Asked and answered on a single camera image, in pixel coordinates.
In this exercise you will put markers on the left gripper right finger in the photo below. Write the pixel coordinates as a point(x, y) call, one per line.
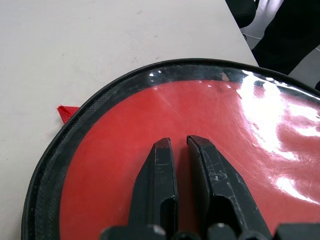
point(220, 180)

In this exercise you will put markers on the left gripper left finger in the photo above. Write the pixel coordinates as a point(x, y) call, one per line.
point(162, 180)

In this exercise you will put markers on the red table tennis paddle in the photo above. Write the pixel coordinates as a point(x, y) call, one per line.
point(120, 140)

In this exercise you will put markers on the beige table with black legs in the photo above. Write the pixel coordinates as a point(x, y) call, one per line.
point(75, 50)

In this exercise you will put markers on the black office chair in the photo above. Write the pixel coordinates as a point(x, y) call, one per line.
point(287, 37)

